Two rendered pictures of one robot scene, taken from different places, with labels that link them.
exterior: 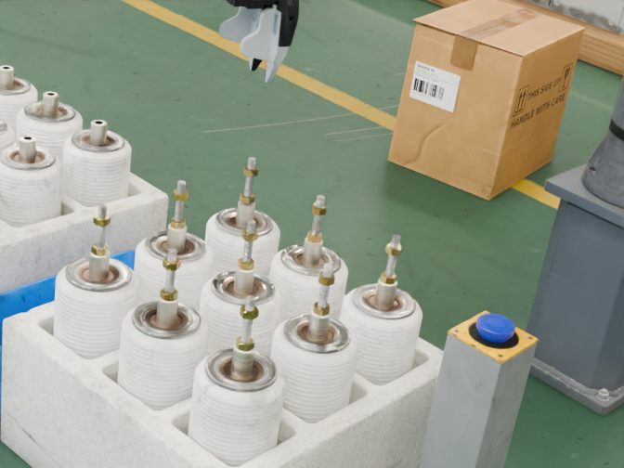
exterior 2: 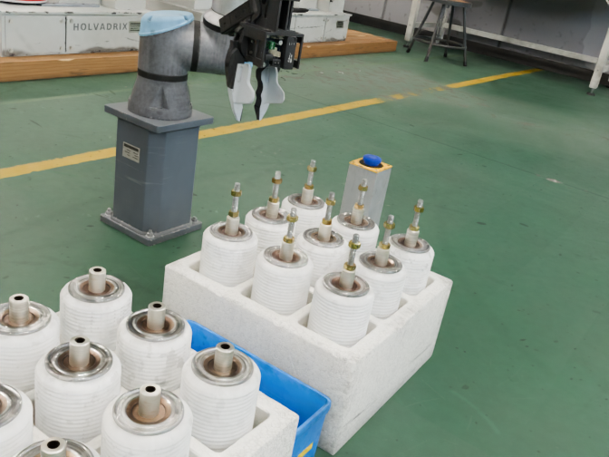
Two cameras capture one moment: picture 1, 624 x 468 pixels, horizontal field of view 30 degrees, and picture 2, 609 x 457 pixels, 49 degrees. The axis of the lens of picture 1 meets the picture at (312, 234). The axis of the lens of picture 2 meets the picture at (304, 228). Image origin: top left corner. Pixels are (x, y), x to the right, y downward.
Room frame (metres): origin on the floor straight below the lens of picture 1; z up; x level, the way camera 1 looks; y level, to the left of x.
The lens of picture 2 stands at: (1.37, 1.14, 0.74)
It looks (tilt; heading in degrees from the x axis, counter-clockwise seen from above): 24 degrees down; 262
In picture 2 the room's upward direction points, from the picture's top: 10 degrees clockwise
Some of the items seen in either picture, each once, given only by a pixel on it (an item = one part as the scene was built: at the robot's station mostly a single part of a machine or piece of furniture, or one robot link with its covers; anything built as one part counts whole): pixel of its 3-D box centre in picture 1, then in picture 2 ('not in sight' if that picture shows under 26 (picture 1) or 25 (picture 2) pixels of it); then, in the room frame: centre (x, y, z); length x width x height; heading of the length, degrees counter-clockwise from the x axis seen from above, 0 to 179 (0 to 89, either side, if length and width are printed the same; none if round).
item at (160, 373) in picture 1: (160, 388); (370, 307); (1.08, 0.14, 0.16); 0.10 x 0.10 x 0.18
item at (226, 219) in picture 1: (243, 223); (231, 232); (1.34, 0.09, 0.25); 0.08 x 0.08 x 0.01
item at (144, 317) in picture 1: (166, 319); (380, 262); (1.08, 0.14, 0.25); 0.08 x 0.08 x 0.01
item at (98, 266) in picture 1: (98, 265); (347, 277); (1.15, 0.24, 0.26); 0.02 x 0.02 x 0.03
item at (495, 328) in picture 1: (494, 330); (372, 161); (1.05, -0.20, 0.32); 0.04 x 0.04 x 0.02
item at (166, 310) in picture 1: (167, 309); (381, 256); (1.08, 0.14, 0.26); 0.02 x 0.02 x 0.03
